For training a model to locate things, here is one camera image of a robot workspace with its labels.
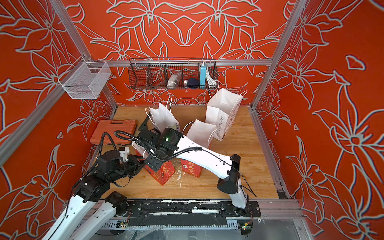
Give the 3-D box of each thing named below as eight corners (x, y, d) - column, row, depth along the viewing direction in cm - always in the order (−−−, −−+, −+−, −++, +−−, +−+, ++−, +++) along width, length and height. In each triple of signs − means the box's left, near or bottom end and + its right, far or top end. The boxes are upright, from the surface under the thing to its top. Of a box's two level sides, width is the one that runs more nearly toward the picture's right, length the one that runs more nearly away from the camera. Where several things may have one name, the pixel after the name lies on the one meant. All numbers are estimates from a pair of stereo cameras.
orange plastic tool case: (91, 145, 98) (86, 141, 94) (101, 124, 110) (98, 119, 105) (130, 145, 98) (127, 141, 94) (137, 124, 110) (134, 119, 105)
